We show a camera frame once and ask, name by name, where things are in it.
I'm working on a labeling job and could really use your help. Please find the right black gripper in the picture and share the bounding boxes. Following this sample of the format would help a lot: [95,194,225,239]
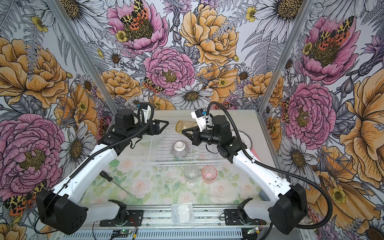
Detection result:
[181,125,221,146]

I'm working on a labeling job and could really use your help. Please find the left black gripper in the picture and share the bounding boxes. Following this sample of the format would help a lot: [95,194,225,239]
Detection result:
[127,119,169,139]

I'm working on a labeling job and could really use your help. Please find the yellow glass tumbler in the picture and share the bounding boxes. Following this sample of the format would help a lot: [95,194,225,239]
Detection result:
[175,121,198,135]

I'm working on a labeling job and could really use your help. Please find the striped ceramic bowl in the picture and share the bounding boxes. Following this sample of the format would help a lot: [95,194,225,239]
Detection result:
[173,141,189,158]

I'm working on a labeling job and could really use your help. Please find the clear glass tumbler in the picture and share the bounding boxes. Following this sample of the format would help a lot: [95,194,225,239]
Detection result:
[184,165,201,183]

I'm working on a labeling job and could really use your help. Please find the pink glass tumbler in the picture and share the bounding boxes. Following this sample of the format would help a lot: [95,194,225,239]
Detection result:
[202,165,218,184]

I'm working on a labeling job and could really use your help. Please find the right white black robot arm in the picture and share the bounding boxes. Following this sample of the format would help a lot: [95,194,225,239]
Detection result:
[182,112,308,235]

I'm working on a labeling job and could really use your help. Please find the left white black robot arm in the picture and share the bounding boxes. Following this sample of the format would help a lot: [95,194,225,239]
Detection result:
[36,104,169,235]

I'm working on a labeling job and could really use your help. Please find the green square object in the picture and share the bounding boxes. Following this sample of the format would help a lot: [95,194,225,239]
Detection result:
[109,159,120,168]

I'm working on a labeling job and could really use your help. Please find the pink flat object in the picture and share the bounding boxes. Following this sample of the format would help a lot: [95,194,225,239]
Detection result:
[251,148,261,162]

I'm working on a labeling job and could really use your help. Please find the clear plastic bag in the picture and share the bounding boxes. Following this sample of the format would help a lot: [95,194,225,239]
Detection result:
[171,202,195,225]

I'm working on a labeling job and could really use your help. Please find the green circuit board left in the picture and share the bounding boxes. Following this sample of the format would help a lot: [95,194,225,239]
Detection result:
[111,229,135,239]

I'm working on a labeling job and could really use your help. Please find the green circuit board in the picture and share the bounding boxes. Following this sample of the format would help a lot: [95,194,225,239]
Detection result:
[111,229,135,239]
[247,227,260,235]

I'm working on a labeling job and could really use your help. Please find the green circuit board right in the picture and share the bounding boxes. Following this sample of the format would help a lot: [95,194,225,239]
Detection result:
[247,227,260,235]

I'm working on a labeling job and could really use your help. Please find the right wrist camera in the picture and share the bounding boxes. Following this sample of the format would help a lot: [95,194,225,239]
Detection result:
[191,109,212,132]

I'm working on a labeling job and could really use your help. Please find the white wire dish rack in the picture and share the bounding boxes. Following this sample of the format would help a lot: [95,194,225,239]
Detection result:
[148,118,225,167]

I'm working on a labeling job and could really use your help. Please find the screwdriver black yellow handle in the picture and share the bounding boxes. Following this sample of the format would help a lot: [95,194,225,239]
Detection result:
[99,171,130,195]

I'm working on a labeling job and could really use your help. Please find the left black corrugated cable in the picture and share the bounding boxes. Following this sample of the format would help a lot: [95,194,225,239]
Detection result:
[33,101,155,235]

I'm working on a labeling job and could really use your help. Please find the black corrugated cable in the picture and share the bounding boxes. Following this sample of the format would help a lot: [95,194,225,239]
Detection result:
[206,101,334,240]
[33,101,155,235]

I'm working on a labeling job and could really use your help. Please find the aluminium front rail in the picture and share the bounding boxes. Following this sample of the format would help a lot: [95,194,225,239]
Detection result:
[56,204,311,232]

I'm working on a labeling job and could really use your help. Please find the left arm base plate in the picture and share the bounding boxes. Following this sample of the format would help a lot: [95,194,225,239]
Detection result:
[99,210,144,227]

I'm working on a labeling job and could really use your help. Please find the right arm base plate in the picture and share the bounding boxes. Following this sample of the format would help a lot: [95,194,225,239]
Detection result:
[224,209,267,226]

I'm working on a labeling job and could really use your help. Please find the right black corrugated cable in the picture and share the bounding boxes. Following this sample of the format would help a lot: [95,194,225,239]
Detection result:
[206,101,334,240]

